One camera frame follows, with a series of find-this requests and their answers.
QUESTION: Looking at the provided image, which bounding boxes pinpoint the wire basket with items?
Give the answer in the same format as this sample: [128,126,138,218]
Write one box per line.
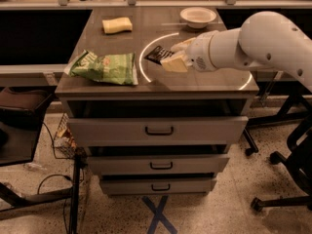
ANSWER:
[54,114,76,159]

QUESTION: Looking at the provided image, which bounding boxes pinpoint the bottom grey drawer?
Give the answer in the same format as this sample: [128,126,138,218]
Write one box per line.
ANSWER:
[99,177,216,196]

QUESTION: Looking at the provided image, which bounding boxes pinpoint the yellow sponge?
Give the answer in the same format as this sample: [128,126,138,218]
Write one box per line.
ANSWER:
[102,18,133,34]

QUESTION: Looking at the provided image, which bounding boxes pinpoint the middle grey drawer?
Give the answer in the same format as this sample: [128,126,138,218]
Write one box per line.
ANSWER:
[87,154,229,176]

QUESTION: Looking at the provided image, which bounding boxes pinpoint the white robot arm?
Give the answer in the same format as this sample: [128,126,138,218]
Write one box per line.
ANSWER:
[161,11,312,92]

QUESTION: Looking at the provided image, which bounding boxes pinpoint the top grey drawer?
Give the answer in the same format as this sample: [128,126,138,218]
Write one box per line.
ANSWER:
[68,116,248,147]

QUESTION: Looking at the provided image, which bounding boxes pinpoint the green jalapeno chip bag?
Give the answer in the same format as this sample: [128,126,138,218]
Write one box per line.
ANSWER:
[64,50,138,86]

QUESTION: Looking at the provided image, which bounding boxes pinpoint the white bowl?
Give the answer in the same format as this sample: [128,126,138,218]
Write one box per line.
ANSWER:
[180,7,216,29]

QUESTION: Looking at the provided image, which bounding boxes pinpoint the black floor cable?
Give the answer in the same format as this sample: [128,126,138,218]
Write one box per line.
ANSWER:
[36,174,73,195]

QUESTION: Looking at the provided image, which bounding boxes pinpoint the grey drawer cabinet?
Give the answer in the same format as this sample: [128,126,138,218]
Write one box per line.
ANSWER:
[56,7,258,182]

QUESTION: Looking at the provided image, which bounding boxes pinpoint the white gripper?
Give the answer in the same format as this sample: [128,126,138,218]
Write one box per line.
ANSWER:
[161,30,217,73]

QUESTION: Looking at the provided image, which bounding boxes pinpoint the dark chair left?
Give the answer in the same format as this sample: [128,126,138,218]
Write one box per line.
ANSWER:
[0,87,82,234]

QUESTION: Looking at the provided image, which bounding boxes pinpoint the grey drawer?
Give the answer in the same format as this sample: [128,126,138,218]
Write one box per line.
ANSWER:
[68,116,248,147]
[87,154,229,176]
[99,177,216,196]

